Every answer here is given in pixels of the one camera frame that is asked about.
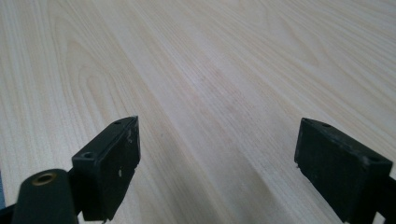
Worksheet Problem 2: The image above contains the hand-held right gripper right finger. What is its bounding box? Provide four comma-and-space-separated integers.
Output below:
293, 117, 394, 224

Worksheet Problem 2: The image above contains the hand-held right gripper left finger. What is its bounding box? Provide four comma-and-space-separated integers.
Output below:
71, 115, 142, 222

